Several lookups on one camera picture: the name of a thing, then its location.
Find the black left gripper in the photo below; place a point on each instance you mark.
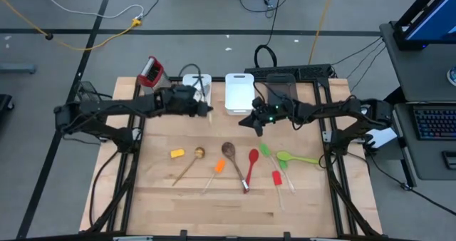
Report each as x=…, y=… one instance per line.
x=178, y=100

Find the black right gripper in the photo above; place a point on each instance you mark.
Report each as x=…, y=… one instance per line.
x=278, y=112

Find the dark wooden spoon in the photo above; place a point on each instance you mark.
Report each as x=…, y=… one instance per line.
x=228, y=150

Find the green silicone spoon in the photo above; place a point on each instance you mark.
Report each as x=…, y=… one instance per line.
x=284, y=156

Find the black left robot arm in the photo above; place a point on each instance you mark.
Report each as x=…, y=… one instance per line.
x=107, y=107

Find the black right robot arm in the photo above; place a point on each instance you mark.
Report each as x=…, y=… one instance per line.
x=335, y=109

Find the white plastic bin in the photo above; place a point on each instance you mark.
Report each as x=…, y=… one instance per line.
x=189, y=80
x=239, y=95

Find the red silicone spoon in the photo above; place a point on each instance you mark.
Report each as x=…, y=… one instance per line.
x=253, y=156

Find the gold metal spoon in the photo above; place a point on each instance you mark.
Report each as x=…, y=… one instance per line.
x=199, y=152

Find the grey plastic bin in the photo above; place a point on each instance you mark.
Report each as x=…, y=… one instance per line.
x=281, y=87

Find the black perforated metal case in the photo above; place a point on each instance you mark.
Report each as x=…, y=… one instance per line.
x=303, y=71

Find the black vented controller box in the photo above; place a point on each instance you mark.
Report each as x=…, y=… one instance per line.
x=87, y=91

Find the white box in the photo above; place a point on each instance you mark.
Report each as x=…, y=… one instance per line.
x=383, y=137

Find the grey desk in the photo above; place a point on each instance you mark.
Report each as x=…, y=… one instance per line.
x=420, y=73

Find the grey keyboard shelf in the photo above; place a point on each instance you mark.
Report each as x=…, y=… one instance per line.
x=427, y=159

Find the black backlit keyboard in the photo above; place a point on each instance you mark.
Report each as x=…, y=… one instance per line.
x=436, y=123

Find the grey cart base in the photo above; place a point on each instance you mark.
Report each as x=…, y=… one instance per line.
x=18, y=68

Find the black caster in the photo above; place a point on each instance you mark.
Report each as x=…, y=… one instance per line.
x=5, y=102

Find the small black device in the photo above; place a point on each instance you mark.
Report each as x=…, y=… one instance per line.
x=449, y=159

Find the round white-blue object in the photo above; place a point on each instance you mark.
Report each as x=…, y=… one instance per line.
x=453, y=76

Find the black desk monitor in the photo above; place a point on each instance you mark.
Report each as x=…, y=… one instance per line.
x=434, y=20

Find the black aluminium table frame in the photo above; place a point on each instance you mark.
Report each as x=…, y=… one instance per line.
x=128, y=198

